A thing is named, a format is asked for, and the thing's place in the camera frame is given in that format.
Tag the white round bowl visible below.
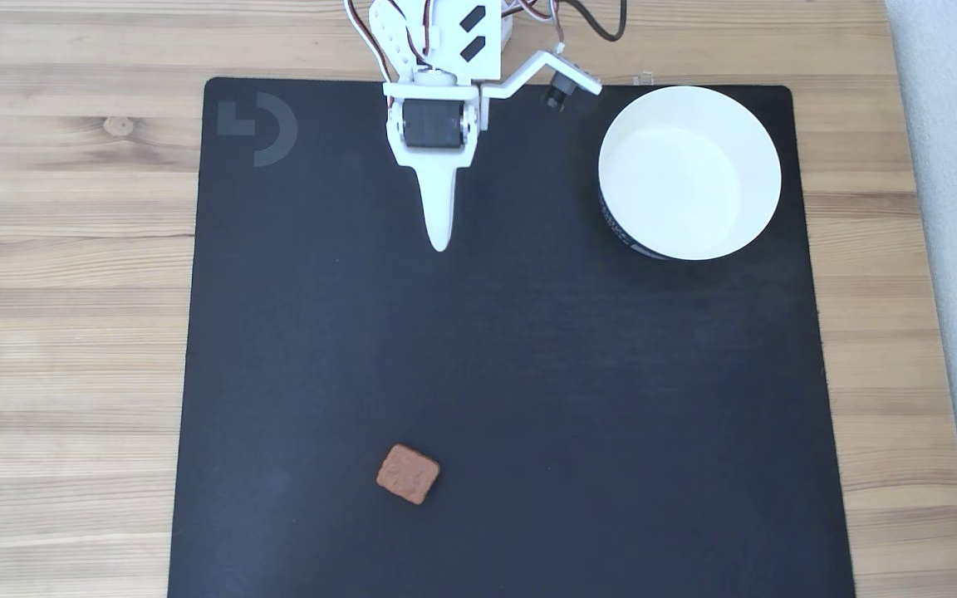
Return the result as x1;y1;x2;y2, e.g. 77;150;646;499
597;86;783;262

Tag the brown toy block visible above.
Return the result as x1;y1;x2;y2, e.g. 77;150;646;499
375;444;441;506

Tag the red white black servo wire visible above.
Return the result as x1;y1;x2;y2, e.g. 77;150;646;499
516;0;567;47
344;0;400;84

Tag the camera module on white bracket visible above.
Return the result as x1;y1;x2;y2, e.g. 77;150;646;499
481;50;604;114

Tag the black desk mat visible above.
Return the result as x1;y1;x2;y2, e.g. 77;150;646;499
167;76;857;598

